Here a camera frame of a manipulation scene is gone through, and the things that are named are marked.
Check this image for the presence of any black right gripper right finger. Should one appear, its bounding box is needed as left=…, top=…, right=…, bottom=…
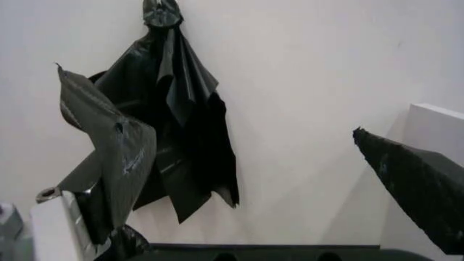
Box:
left=352, top=126, right=464, bottom=256

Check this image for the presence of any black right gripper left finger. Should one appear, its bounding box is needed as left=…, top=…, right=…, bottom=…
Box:
left=35, top=62, right=158, bottom=261

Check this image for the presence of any black plastic garbage bag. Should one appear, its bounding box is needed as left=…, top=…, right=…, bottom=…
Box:
left=92, top=0, right=241, bottom=261

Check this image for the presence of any white box furniture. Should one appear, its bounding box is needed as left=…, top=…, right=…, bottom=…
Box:
left=408, top=102, right=464, bottom=170

